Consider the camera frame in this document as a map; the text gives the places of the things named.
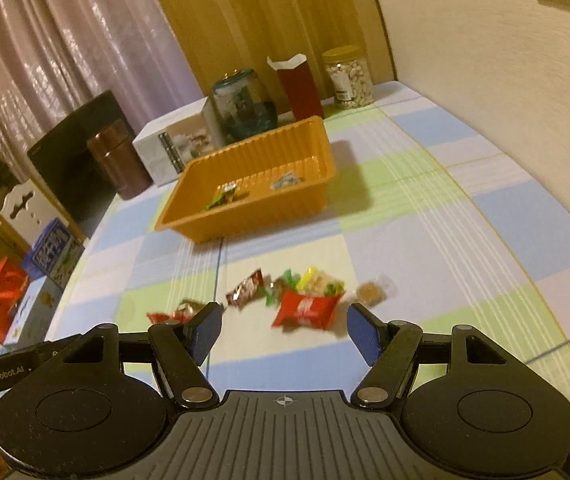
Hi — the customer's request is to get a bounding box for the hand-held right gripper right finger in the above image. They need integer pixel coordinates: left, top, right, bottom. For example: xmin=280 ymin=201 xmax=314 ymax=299
xmin=346 ymin=303 xmax=511 ymax=408

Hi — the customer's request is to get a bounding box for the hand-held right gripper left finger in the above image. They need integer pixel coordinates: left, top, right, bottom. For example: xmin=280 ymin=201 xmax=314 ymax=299
xmin=57 ymin=302 xmax=224 ymax=409

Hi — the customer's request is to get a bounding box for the clear packet brown biscuit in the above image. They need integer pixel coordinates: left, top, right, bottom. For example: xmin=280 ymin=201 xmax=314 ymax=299
xmin=354 ymin=275 xmax=398 ymax=307

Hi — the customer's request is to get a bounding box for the small red snack packet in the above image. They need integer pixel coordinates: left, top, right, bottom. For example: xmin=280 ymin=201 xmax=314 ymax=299
xmin=146 ymin=299 xmax=201 ymax=325

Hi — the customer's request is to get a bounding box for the brown snack packet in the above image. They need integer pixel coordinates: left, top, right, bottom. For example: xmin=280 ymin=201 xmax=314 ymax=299
xmin=224 ymin=268 xmax=272 ymax=309

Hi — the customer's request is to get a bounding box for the large red snack packet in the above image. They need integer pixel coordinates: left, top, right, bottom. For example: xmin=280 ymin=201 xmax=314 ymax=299
xmin=271 ymin=289 xmax=342 ymax=332

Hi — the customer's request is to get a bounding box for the pale nut packet green trim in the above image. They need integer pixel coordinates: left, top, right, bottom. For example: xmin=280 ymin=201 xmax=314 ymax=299
xmin=295 ymin=266 xmax=347 ymax=297

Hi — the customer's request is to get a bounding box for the green-wrapped brown candy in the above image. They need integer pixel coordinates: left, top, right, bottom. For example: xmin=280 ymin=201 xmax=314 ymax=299
xmin=264 ymin=269 xmax=297 ymax=307

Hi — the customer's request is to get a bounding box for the orange plastic tray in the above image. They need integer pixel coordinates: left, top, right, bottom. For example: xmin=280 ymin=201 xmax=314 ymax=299
xmin=154 ymin=115 xmax=337 ymax=245

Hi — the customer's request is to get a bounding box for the light blue box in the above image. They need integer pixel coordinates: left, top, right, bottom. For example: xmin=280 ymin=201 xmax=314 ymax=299
xmin=2 ymin=274 xmax=66 ymax=347

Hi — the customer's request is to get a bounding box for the small green candy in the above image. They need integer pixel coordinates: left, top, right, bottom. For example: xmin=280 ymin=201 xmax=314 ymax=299
xmin=206 ymin=184 xmax=250 ymax=211

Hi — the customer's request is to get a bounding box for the blue printed box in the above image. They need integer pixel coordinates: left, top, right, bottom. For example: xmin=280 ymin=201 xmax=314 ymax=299
xmin=22 ymin=218 xmax=84 ymax=283

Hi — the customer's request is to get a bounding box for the plaid tablecloth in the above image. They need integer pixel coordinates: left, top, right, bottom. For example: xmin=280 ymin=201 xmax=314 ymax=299
xmin=45 ymin=80 xmax=570 ymax=401

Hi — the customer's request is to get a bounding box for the white carved chair back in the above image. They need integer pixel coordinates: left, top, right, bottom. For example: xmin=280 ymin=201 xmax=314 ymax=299
xmin=0 ymin=179 xmax=53 ymax=241

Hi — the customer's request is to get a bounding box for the silver white candy packet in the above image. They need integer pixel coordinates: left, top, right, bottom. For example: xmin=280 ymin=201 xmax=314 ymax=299
xmin=270 ymin=171 xmax=307 ymax=192

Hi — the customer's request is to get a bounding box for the white printed box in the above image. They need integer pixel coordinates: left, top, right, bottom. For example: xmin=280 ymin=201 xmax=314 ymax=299
xmin=132 ymin=96 xmax=227 ymax=187

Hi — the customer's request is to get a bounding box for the brown cylindrical canister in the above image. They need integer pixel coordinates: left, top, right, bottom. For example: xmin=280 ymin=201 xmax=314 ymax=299
xmin=86 ymin=119 xmax=154 ymax=200

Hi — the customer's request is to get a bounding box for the black flat panel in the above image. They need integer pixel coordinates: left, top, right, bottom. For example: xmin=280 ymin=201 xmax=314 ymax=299
xmin=27 ymin=90 xmax=132 ymax=241

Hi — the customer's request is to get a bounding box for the glass jar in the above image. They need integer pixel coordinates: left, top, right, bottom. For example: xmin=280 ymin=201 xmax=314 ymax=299
xmin=210 ymin=68 xmax=279 ymax=144

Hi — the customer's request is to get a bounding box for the red carton box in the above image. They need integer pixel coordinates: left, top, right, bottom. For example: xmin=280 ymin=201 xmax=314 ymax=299
xmin=266 ymin=53 xmax=326 ymax=121

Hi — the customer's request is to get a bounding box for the peanut jar gold lid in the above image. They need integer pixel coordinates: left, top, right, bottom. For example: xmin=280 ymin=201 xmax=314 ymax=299
xmin=321 ymin=45 xmax=375 ymax=109

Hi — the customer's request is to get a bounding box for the sheer curtain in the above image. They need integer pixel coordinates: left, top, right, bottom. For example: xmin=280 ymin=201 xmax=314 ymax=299
xmin=0 ymin=0 xmax=203 ymax=171

